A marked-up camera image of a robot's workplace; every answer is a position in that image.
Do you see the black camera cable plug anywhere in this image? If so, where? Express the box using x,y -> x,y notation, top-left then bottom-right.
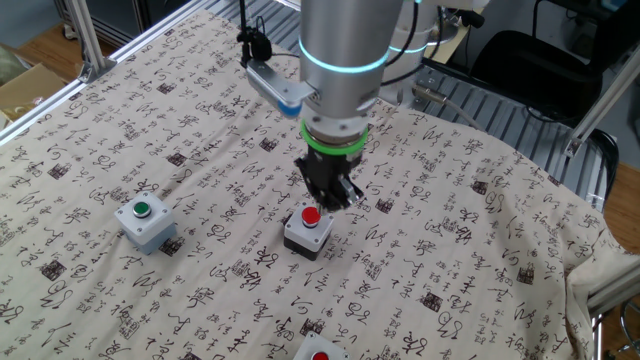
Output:
236,0 -> 274,64

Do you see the aluminium table edge rail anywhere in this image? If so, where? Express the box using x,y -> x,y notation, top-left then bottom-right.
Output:
0,0 -> 199,146
587,267 -> 640,360

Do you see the olive green bag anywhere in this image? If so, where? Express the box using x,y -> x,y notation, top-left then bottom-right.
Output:
0,44 -> 31,86

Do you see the black office chair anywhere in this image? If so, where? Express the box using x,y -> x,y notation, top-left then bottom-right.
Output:
469,29 -> 606,124

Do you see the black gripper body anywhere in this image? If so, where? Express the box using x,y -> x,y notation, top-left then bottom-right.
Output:
306,150 -> 362,199

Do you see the beige calligraphy print tablecloth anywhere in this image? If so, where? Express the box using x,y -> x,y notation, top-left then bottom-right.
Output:
0,7 -> 640,360

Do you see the black cable loop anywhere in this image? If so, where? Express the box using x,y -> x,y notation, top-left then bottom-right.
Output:
574,127 -> 621,204

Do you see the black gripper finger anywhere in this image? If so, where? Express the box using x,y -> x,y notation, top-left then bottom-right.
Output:
325,175 -> 365,211
294,157 -> 329,211

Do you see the grey cable metal connector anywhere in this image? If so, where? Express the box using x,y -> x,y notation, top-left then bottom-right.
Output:
410,83 -> 484,132

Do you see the dark equipment rack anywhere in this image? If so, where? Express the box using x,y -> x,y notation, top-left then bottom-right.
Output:
54,0 -> 196,49

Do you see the brown cardboard box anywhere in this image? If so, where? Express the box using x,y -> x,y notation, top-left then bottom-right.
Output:
0,62 -> 69,121

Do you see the red mushroom button black-base box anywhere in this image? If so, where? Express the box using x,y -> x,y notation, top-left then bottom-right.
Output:
283,201 -> 335,262

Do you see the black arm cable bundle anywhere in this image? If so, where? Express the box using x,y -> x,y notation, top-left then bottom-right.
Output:
379,0 -> 446,89

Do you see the green flange adapter ring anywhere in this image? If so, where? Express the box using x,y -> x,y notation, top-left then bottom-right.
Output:
299,121 -> 370,156

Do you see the black webcam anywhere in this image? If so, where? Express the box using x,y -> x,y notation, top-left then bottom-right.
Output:
449,7 -> 486,30

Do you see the silver wrist camera blue end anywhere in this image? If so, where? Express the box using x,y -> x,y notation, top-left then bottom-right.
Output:
244,58 -> 317,119

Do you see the chrome stool ring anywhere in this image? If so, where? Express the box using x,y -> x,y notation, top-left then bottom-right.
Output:
617,297 -> 640,354

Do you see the green button white box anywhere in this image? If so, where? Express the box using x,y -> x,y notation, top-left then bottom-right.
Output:
113,191 -> 178,256

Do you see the red button grey-base box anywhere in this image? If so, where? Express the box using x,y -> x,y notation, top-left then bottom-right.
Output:
292,330 -> 352,360

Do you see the beige desk board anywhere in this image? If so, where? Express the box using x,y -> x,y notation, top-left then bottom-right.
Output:
429,0 -> 494,66

